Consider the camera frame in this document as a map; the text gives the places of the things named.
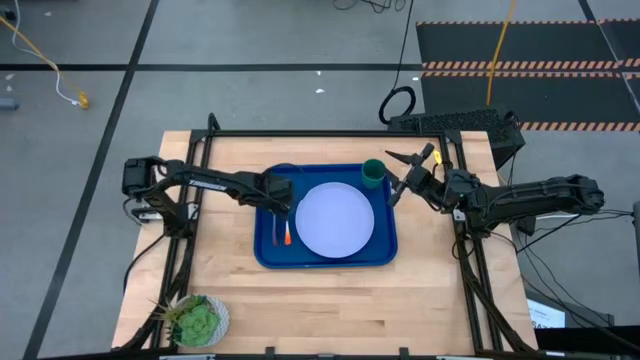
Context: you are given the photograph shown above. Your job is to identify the yellow floor cable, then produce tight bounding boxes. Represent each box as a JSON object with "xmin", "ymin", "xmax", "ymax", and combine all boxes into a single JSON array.
[{"xmin": 0, "ymin": 14, "xmax": 92, "ymax": 112}]

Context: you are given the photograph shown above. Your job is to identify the black arm base cable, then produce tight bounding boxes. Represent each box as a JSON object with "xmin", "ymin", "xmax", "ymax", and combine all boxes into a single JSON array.
[{"xmin": 121, "ymin": 232, "xmax": 169, "ymax": 297}]

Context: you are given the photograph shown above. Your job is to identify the black metal table frame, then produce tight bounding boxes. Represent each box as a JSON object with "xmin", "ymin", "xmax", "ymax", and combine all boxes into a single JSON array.
[{"xmin": 112, "ymin": 112, "xmax": 544, "ymax": 360}]

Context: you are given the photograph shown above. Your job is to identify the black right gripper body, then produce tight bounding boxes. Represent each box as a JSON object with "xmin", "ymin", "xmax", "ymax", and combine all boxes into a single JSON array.
[{"xmin": 407, "ymin": 163, "xmax": 447, "ymax": 207}]

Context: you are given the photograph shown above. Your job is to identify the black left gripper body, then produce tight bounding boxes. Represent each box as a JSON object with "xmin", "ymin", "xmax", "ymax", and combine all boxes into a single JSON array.
[{"xmin": 263, "ymin": 176, "xmax": 296, "ymax": 219}]

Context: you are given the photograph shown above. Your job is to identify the black floor cable bundle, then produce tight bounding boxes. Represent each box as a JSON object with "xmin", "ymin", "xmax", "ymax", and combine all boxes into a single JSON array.
[{"xmin": 514, "ymin": 207, "xmax": 640, "ymax": 351}]

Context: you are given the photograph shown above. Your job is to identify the pale lavender round plate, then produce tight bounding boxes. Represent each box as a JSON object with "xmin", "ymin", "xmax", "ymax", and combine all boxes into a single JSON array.
[{"xmin": 294, "ymin": 181, "xmax": 376, "ymax": 260}]

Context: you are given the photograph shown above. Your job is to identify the blue plastic tray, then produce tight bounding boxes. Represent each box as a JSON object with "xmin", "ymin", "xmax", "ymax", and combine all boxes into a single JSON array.
[{"xmin": 253, "ymin": 163, "xmax": 399, "ymax": 270}]

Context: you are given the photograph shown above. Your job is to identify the green plastic cup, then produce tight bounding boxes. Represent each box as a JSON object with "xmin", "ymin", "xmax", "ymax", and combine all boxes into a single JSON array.
[{"xmin": 360, "ymin": 158, "xmax": 387, "ymax": 190}]

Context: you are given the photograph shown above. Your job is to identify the black cable with coil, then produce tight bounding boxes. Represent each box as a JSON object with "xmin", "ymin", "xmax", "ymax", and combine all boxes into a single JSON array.
[{"xmin": 377, "ymin": 0, "xmax": 419, "ymax": 127}]

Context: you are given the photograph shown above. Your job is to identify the black tangled floor cables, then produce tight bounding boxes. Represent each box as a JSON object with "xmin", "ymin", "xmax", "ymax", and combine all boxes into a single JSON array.
[{"xmin": 332, "ymin": 0, "xmax": 407, "ymax": 15}]

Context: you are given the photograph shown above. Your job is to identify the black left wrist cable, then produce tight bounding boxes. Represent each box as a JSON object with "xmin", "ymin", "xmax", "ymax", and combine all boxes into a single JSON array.
[{"xmin": 263, "ymin": 160, "xmax": 304, "ymax": 178}]

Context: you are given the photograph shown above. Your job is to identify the black hazard-striped floor mat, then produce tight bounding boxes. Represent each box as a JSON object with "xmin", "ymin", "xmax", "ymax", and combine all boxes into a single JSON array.
[{"xmin": 414, "ymin": 18, "xmax": 640, "ymax": 134}]

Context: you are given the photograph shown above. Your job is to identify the white paper sign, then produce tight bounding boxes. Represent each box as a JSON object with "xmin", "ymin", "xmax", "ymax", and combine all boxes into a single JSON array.
[{"xmin": 526, "ymin": 298, "xmax": 567, "ymax": 331}]

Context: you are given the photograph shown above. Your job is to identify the white floor cable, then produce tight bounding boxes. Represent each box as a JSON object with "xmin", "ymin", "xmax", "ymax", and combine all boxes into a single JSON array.
[{"xmin": 10, "ymin": 0, "xmax": 81, "ymax": 107}]

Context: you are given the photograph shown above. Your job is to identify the yellow hanging cable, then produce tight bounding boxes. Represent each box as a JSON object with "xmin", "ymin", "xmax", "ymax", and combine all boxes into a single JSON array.
[{"xmin": 485, "ymin": 0, "xmax": 519, "ymax": 107}]

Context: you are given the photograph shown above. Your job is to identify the green succulent in white pot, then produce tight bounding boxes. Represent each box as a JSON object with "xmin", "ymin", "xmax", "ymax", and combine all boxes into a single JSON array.
[{"xmin": 149, "ymin": 293, "xmax": 231, "ymax": 349}]

